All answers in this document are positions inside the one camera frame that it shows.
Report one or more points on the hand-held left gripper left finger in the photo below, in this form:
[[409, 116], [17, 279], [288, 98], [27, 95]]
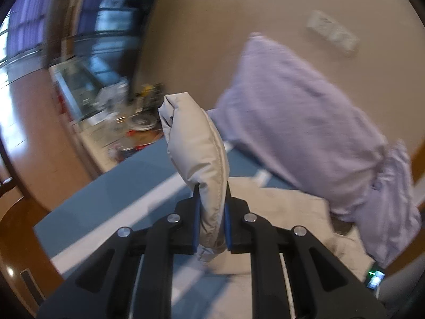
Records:
[[196, 219]]

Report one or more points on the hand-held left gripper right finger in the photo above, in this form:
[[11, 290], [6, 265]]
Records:
[[227, 226]]

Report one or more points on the blue striped bed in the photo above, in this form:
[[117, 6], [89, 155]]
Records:
[[132, 199]]

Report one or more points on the lavender pillow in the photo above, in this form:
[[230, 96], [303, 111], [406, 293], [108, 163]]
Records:
[[395, 212], [298, 113]]

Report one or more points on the cluttered side table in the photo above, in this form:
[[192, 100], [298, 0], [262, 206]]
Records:
[[113, 113]]

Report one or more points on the smartwatch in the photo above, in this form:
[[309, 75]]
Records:
[[376, 277]]

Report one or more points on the large window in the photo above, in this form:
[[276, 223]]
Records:
[[109, 10]]

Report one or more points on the wooden bed frame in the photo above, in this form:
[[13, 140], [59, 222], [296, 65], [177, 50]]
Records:
[[20, 239]]

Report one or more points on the white wall socket panel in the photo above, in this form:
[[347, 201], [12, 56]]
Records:
[[333, 33]]

